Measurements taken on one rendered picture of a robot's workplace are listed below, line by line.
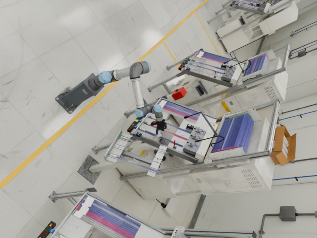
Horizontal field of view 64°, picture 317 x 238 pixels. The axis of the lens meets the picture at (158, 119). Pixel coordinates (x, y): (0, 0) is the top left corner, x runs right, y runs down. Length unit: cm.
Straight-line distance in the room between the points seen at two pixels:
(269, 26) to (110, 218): 560
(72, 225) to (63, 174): 93
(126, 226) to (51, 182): 111
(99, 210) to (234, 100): 239
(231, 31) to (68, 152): 502
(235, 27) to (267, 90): 343
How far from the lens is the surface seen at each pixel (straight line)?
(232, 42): 689
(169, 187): 302
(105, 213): 213
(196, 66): 382
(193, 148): 250
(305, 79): 540
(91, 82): 266
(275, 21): 660
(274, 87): 352
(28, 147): 286
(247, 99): 366
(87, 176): 307
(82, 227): 212
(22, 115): 292
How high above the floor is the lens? 265
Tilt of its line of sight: 41 degrees down
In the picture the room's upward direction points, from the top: 70 degrees clockwise
